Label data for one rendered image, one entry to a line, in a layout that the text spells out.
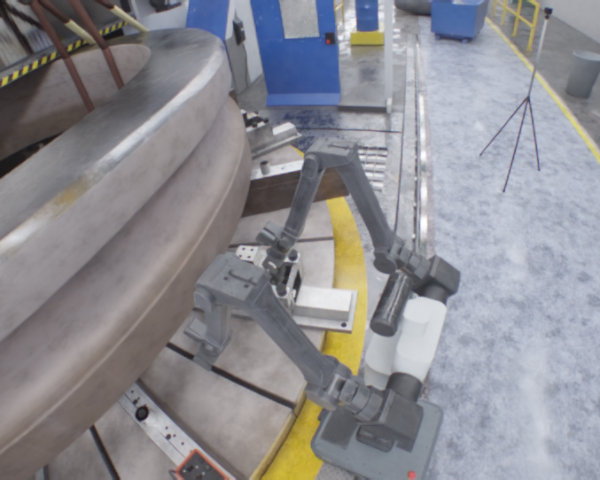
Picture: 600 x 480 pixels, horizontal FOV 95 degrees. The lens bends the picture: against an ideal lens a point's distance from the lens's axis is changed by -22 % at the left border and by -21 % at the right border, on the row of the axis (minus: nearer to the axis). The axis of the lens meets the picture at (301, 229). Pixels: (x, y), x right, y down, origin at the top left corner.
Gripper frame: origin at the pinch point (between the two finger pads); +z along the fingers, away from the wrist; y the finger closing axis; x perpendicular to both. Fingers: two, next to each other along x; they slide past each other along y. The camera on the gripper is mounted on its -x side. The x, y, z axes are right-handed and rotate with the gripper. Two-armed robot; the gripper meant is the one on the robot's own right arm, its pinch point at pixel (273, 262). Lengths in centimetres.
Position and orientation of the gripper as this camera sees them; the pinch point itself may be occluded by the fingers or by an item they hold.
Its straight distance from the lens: 141.6
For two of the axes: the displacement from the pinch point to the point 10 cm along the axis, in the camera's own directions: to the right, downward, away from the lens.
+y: -4.6, 6.6, -6.0
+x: 8.3, 5.6, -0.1
